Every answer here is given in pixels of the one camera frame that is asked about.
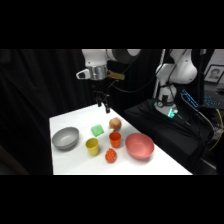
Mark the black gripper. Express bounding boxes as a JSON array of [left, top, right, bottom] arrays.
[[93, 89, 111, 115]]

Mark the gray bowl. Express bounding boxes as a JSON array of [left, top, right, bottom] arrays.
[[51, 126, 81, 151]]

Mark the pink bowl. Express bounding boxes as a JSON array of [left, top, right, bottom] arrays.
[[124, 132, 156, 161]]

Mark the brown onion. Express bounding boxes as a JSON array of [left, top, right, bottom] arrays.
[[108, 117, 123, 132]]

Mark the orange cup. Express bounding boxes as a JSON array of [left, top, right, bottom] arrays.
[[108, 131, 122, 149]]

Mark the yellow cup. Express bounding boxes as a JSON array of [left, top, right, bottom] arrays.
[[85, 137, 101, 157]]

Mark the orange bumpy ball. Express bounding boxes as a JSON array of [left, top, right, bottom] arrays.
[[104, 148, 118, 164]]

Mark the black cloth covered stand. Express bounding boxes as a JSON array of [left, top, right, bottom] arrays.
[[123, 99, 214, 174]]

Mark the black curtain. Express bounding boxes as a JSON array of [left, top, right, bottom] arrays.
[[0, 49, 158, 176]]

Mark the blue lit device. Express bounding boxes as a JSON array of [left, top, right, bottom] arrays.
[[180, 88, 201, 110]]

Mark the backlit keyboard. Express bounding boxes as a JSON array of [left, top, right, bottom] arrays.
[[201, 93, 222, 109]]

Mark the framed picture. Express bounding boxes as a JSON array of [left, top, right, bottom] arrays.
[[203, 64, 224, 84]]

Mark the tan wrist camera box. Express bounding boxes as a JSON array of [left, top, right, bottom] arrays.
[[107, 70, 127, 82]]

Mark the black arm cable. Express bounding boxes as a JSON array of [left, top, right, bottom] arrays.
[[109, 49, 162, 95]]

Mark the yellow cable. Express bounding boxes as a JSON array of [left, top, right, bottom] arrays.
[[207, 108, 224, 152]]

